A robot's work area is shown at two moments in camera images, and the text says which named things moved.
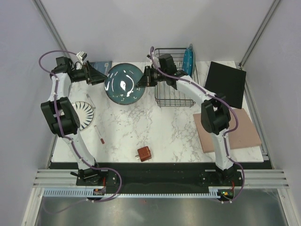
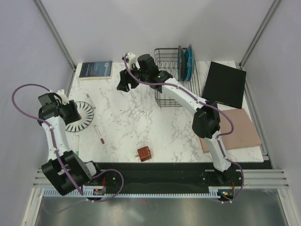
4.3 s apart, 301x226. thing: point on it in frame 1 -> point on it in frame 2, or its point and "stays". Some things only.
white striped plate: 85,114 stays
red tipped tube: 99,134 stays
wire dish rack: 166,95 stays
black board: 227,81 stays
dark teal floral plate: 120,85 -> 181,64
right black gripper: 146,80 -> 124,79
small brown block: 144,154 stays
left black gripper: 95,76 -> 74,115
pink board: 245,136 stays
